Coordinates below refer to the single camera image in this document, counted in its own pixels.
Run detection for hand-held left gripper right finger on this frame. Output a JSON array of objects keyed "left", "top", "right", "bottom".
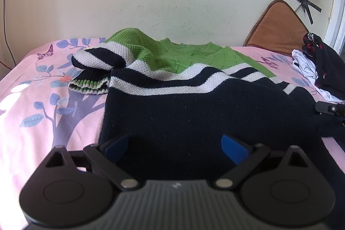
[{"left": 215, "top": 134, "right": 310, "bottom": 190}]

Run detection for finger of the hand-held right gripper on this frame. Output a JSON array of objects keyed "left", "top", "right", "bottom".
[{"left": 315, "top": 101, "right": 345, "bottom": 119}]

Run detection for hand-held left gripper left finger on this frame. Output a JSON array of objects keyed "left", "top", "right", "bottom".
[{"left": 43, "top": 134, "right": 140, "bottom": 191}]

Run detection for navy green striped knit sweater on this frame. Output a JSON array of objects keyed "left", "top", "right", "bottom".
[{"left": 68, "top": 28, "right": 345, "bottom": 220}]

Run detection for black garment with red print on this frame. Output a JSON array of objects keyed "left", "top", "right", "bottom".
[{"left": 302, "top": 32, "right": 345, "bottom": 101}]

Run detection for white garment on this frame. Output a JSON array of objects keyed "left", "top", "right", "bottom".
[{"left": 292, "top": 49, "right": 340, "bottom": 101}]

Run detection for pink floral bedsheet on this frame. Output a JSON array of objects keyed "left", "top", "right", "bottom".
[{"left": 0, "top": 37, "right": 345, "bottom": 230}]

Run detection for brown cushion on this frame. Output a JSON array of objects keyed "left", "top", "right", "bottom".
[{"left": 243, "top": 0, "right": 310, "bottom": 56}]

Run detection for white door frame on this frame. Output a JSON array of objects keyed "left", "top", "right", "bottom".
[{"left": 323, "top": 0, "right": 345, "bottom": 54}]

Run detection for black cable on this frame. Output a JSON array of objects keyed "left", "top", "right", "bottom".
[{"left": 0, "top": 0, "right": 16, "bottom": 67}]

